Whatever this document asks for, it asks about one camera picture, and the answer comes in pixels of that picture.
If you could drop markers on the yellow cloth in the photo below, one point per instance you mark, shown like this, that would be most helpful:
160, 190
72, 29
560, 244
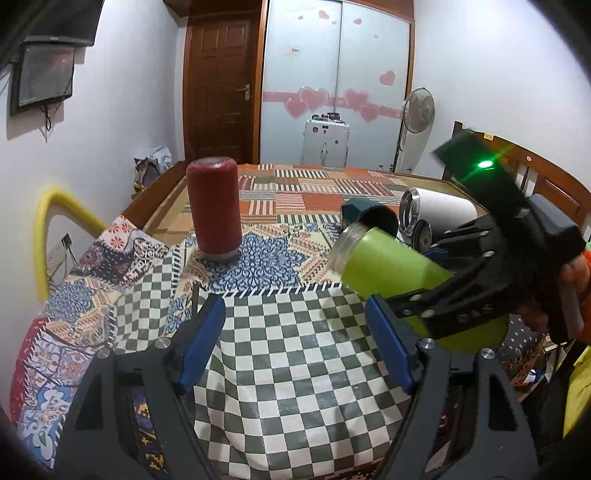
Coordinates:
579, 392

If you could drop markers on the white standing fan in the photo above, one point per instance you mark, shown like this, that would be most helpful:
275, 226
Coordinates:
418, 110

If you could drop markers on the green checkered cloth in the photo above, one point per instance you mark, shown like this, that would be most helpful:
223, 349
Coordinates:
300, 360

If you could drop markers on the floral cloth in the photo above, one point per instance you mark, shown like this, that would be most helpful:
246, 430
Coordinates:
524, 355

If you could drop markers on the green cup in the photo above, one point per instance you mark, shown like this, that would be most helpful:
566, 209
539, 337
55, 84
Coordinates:
392, 265

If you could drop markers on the white cup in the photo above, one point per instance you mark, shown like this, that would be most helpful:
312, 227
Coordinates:
450, 210

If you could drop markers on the patchwork patterned blanket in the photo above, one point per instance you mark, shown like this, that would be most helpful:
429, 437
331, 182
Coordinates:
138, 258

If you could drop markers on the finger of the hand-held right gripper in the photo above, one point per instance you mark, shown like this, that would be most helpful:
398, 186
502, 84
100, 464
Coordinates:
443, 304
455, 240

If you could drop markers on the wall-mounted black screen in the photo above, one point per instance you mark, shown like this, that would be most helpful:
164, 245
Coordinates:
44, 76

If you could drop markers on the wall socket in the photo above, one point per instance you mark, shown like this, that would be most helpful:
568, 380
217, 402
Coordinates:
59, 254

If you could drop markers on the person's right hand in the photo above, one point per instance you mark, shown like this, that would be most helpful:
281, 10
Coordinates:
579, 272

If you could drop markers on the black cup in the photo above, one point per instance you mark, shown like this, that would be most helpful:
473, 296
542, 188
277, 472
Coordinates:
422, 236

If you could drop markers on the pile of bags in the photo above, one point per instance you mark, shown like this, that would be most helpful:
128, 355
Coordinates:
150, 168

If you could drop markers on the brown wooden door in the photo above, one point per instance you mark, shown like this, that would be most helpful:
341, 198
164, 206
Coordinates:
217, 92

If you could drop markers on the wardrobe with heart stickers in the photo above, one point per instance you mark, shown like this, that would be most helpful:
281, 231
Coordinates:
300, 60

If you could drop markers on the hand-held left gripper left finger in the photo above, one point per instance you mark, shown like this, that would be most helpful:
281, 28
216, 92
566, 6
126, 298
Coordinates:
203, 339

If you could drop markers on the yellow foam tube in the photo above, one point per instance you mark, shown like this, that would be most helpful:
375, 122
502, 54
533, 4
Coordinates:
44, 217

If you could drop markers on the dark teal cup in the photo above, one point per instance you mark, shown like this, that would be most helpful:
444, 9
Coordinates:
358, 210

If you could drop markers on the red cup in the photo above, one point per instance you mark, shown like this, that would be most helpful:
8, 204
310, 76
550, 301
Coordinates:
214, 207

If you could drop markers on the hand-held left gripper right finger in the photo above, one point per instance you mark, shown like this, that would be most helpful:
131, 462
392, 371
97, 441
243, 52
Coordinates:
388, 344

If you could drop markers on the white appliance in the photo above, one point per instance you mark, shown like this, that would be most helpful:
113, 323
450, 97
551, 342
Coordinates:
325, 143

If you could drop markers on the dark wall-mounted box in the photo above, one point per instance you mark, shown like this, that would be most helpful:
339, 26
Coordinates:
51, 21

